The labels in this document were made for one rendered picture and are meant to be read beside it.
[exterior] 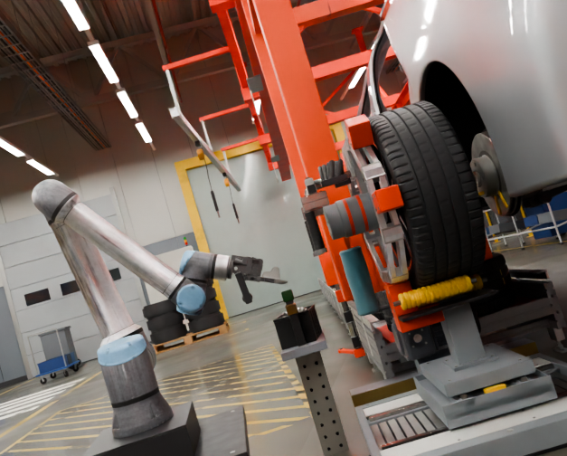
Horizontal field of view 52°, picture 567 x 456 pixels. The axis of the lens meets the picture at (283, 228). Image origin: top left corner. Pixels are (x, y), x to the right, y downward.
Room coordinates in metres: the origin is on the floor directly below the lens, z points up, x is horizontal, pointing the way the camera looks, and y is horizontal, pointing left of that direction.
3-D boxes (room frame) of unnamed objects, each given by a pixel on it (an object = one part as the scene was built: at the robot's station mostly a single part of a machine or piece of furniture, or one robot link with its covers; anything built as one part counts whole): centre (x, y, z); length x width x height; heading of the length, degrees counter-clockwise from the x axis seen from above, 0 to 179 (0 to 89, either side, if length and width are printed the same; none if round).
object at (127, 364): (1.83, 0.60, 0.58); 0.17 x 0.15 x 0.18; 10
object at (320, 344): (2.30, 0.05, 0.44); 0.43 x 0.17 x 0.03; 179
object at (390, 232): (2.12, -0.34, 0.85); 0.54 x 0.07 x 0.54; 179
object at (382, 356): (3.90, -0.70, 0.13); 2.47 x 0.85 x 0.27; 179
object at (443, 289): (2.00, -0.44, 0.51); 0.29 x 0.06 x 0.06; 89
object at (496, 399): (2.14, -0.51, 0.13); 0.50 x 0.36 x 0.10; 179
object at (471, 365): (2.12, -0.51, 0.32); 0.40 x 0.30 x 0.28; 179
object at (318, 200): (1.96, -0.13, 0.93); 0.09 x 0.05 x 0.05; 89
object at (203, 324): (10.50, 2.18, 0.55); 1.40 x 0.80 x 1.09; 94
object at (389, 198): (1.81, -0.34, 0.85); 0.09 x 0.08 x 0.07; 179
